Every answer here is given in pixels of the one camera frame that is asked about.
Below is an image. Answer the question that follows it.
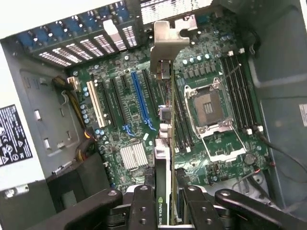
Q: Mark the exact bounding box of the silver chipset heatsink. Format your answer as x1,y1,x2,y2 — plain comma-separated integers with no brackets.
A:
119,143,149,171

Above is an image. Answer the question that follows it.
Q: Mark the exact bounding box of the metal socket cover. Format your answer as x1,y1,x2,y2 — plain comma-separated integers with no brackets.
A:
200,124,248,163

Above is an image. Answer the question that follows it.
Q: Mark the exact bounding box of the black fan shroud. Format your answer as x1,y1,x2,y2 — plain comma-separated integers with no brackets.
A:
46,152,126,214

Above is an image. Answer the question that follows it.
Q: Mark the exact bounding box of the round coin battery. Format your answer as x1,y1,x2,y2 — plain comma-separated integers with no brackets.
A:
243,153,256,165

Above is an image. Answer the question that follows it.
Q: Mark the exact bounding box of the black RAM slot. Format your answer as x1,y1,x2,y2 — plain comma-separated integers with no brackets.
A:
176,91,189,154
221,57,250,135
178,80,194,153
226,55,255,134
174,103,184,154
232,53,260,133
173,119,179,154
237,48,264,132

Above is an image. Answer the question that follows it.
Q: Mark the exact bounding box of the CPU socket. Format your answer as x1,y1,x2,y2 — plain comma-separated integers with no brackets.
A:
184,78,235,135

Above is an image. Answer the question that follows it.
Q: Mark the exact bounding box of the long black expansion slot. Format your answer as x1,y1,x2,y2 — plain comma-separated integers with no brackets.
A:
141,69,160,112
110,77,128,124
98,81,119,129

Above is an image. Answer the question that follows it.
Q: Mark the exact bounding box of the blue expansion slot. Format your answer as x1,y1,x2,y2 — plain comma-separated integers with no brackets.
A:
130,71,157,132

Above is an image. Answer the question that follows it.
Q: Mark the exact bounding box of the white expansion slot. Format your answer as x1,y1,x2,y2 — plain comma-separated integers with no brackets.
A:
86,80,107,129

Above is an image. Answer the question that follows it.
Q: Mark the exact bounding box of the short black expansion slot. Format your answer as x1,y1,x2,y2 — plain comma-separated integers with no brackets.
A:
120,75,130,90

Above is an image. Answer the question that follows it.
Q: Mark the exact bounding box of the grey power supply unit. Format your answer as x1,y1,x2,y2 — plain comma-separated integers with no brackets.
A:
0,39,83,193

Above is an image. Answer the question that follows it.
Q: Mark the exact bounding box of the thin socket locking lever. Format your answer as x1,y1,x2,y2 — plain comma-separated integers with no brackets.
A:
219,63,243,83

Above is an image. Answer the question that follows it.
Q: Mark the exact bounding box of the white power connector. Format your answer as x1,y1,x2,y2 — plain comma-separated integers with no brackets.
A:
67,76,80,92

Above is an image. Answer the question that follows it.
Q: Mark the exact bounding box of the green motherboard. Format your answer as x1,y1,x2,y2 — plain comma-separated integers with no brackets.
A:
66,9,272,193

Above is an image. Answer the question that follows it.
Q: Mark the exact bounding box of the black open PC case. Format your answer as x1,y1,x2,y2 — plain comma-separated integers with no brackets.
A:
0,0,307,230

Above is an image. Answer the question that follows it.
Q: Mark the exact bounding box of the thin black wire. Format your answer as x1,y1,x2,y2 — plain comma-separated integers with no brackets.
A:
257,132,307,159

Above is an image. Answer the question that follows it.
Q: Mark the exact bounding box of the yellow black power wire bundle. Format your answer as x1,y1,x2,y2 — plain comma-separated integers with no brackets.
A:
51,75,97,164

